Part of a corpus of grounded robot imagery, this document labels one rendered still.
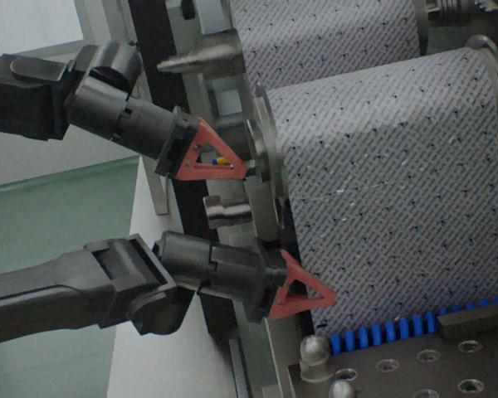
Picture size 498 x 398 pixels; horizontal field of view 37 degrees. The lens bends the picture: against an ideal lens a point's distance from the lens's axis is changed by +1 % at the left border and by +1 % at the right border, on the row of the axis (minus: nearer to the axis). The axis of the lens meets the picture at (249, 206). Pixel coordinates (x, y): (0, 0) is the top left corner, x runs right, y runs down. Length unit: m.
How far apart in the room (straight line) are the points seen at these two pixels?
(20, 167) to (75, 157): 0.46
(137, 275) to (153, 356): 0.47
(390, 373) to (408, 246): 0.15
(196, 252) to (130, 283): 0.09
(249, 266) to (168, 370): 0.39
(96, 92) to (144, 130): 0.06
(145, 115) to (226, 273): 0.19
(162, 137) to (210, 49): 0.26
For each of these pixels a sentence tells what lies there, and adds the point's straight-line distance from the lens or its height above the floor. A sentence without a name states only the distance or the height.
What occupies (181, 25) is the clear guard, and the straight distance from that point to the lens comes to 1.80.
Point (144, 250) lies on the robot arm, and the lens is 0.79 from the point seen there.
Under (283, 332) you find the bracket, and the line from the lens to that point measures 0.95.
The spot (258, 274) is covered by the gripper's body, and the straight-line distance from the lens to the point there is 0.80.
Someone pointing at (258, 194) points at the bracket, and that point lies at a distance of 0.87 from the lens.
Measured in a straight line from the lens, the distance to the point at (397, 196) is 0.83.
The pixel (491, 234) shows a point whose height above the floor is 1.11.
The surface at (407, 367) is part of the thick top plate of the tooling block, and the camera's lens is 0.80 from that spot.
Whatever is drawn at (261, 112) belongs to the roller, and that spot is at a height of 1.30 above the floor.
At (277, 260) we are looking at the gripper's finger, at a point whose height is 1.15.
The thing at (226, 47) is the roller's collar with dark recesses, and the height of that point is 1.35.
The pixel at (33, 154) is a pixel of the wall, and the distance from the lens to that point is 6.59.
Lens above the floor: 1.46
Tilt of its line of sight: 18 degrees down
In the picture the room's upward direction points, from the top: 12 degrees counter-clockwise
